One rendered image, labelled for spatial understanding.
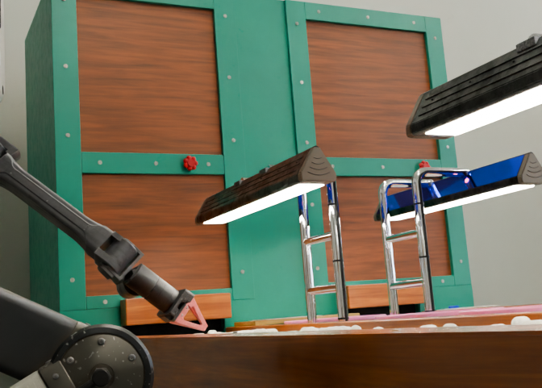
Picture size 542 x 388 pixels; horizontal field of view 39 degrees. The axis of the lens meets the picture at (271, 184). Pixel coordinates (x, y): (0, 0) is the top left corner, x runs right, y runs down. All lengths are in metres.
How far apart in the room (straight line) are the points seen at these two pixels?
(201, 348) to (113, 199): 1.06
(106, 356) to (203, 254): 1.27
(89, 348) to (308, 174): 0.67
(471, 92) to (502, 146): 2.77
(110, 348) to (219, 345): 0.19
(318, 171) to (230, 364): 0.55
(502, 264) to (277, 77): 1.71
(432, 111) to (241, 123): 1.25
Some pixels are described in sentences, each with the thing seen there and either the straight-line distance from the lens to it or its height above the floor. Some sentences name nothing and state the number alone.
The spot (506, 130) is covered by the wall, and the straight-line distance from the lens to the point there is 3.89.
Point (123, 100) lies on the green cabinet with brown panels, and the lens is 2.25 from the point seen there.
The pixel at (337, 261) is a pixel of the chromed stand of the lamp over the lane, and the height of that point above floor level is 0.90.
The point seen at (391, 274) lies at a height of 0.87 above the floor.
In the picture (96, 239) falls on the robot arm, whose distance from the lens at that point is 1.68.
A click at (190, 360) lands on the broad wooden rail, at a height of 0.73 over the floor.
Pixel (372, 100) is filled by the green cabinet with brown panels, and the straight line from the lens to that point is 2.60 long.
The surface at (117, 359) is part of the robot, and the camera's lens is 0.98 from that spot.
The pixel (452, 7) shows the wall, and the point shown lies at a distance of 3.93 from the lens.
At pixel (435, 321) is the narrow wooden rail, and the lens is 1.36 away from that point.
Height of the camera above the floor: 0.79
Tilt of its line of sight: 10 degrees up
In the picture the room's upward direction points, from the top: 4 degrees counter-clockwise
